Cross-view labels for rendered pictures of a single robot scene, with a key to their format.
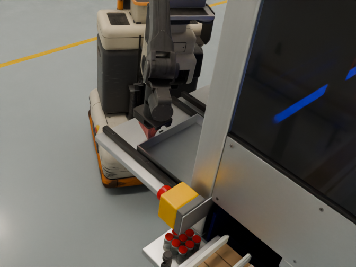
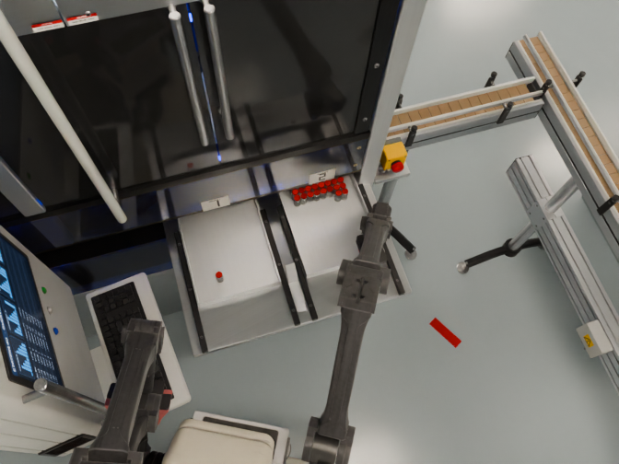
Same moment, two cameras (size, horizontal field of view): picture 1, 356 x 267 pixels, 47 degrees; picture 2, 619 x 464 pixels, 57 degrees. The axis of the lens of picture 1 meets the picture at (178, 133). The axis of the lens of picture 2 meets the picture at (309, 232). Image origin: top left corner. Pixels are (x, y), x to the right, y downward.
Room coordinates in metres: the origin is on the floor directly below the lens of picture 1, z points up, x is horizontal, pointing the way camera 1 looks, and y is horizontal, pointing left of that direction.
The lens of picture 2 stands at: (1.62, 0.21, 2.57)
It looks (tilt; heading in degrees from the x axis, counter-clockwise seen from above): 66 degrees down; 207
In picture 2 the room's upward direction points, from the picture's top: 5 degrees clockwise
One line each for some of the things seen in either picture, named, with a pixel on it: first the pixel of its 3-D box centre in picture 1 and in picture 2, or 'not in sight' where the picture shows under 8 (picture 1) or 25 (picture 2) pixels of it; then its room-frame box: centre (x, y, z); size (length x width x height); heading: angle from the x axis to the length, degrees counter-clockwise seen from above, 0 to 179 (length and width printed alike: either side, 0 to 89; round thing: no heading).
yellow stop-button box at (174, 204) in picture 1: (180, 207); (391, 154); (0.62, -0.03, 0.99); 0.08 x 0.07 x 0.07; 50
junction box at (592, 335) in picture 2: not in sight; (594, 339); (0.59, 0.92, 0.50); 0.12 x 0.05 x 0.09; 50
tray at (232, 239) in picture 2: not in sight; (227, 245); (1.15, -0.32, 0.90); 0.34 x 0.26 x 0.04; 50
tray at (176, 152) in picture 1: (208, 162); (328, 218); (0.89, -0.10, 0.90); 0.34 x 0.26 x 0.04; 51
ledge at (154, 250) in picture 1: (181, 255); (385, 162); (0.58, -0.05, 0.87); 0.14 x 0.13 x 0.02; 50
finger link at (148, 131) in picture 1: (148, 125); not in sight; (0.95, 0.09, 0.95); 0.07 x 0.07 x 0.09; 49
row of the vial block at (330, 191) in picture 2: not in sight; (320, 194); (0.83, -0.17, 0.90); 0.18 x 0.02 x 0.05; 140
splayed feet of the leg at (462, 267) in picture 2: not in sight; (508, 250); (0.20, 0.56, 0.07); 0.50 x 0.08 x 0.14; 140
